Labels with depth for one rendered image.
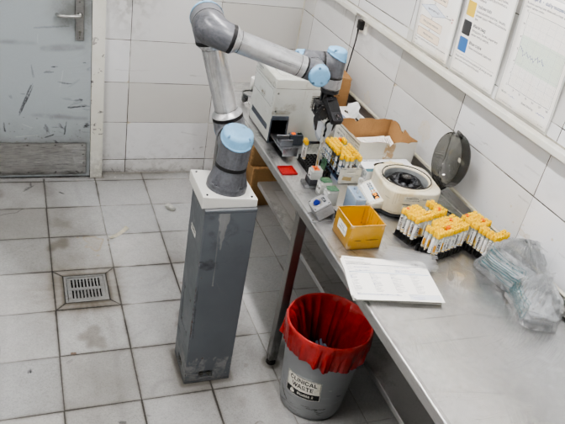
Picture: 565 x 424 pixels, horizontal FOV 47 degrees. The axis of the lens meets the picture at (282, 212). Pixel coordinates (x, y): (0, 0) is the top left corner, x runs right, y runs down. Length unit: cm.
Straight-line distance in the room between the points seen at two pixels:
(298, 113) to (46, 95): 167
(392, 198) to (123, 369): 135
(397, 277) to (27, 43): 251
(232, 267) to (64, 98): 186
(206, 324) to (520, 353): 123
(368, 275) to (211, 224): 61
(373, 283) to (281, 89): 106
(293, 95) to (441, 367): 141
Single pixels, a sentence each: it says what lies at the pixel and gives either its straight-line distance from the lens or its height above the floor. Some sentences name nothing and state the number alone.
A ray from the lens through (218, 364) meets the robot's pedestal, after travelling 285.
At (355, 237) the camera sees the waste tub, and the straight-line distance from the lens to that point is 224.
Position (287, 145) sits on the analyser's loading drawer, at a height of 92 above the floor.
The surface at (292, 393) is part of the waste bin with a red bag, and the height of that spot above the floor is 12.
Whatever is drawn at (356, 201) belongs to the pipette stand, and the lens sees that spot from 237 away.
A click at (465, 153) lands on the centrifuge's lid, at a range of 254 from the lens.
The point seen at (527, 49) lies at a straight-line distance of 245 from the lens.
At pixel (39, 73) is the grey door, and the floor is 67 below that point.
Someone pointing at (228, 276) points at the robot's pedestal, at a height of 57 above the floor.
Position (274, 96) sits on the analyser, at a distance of 281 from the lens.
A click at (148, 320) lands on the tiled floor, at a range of 315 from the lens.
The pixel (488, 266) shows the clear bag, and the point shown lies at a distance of 234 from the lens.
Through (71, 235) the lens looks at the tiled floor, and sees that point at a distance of 370.
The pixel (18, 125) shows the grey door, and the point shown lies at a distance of 407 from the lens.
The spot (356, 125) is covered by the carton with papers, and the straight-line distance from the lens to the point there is 297.
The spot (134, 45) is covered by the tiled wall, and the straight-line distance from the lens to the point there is 399.
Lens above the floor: 209
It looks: 31 degrees down
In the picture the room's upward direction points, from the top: 11 degrees clockwise
